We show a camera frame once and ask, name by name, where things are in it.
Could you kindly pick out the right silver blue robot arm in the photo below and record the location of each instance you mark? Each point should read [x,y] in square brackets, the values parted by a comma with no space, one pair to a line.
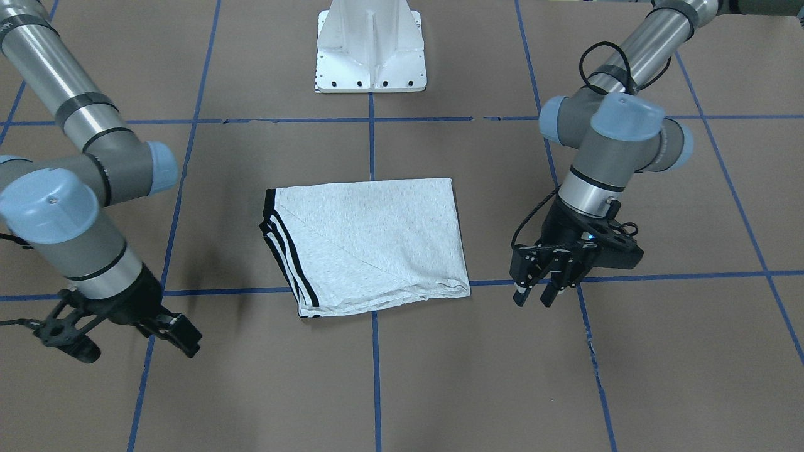
[56,207]

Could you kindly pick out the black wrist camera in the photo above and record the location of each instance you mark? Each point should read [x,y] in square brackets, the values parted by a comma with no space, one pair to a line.
[66,327]
[617,252]

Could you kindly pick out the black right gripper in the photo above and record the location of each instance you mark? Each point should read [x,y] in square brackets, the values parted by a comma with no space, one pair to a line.
[133,300]

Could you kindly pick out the grey cartoon print t-shirt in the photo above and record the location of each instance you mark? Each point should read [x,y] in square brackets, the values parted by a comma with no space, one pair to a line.
[351,248]

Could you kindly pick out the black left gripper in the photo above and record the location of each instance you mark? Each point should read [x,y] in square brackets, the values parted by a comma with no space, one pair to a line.
[555,224]

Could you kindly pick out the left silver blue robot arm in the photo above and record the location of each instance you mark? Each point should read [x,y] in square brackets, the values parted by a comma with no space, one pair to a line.
[616,134]

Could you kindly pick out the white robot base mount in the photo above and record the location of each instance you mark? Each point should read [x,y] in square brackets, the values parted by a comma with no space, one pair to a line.
[370,47]

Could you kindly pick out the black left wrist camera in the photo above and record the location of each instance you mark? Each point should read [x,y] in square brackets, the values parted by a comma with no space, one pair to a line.
[617,252]

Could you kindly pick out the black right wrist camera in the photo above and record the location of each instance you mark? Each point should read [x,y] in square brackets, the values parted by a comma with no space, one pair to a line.
[66,327]

